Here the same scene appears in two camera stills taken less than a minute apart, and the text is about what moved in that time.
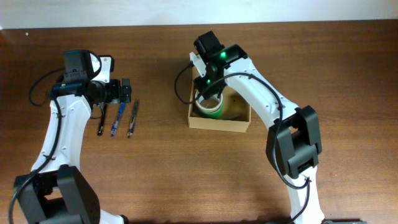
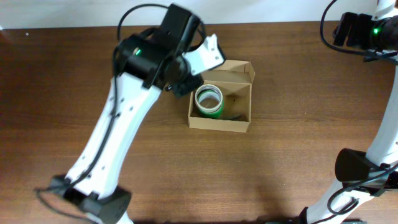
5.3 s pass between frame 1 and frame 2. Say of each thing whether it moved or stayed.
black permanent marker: stayed
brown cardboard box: stayed
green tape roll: stayed
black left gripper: moved
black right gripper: moved
